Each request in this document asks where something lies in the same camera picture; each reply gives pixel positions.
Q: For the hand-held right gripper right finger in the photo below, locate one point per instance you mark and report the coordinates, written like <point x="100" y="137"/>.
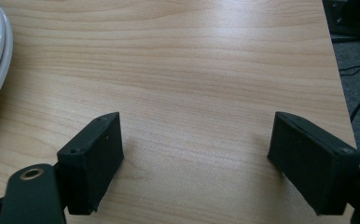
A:
<point x="315" y="168"/>

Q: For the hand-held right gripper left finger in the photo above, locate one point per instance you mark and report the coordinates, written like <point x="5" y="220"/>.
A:
<point x="89" y="165"/>

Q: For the black equipment base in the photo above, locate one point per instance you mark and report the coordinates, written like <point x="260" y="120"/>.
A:
<point x="352" y="17"/>

